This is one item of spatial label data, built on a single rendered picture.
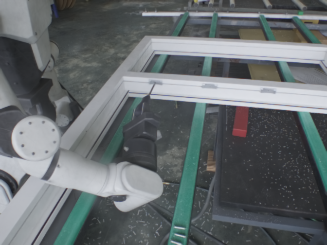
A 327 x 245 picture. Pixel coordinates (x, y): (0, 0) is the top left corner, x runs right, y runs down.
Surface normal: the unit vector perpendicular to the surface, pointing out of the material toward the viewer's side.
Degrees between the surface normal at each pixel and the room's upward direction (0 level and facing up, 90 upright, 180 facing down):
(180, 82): 90
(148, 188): 44
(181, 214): 0
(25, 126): 57
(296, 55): 90
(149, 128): 51
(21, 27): 90
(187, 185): 0
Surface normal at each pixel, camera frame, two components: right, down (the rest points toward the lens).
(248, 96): -0.21, 0.59
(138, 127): -0.67, -0.44
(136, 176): 0.65, -0.48
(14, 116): 0.60, -0.11
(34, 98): 0.99, 0.12
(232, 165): -0.04, -0.80
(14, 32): 0.80, 0.33
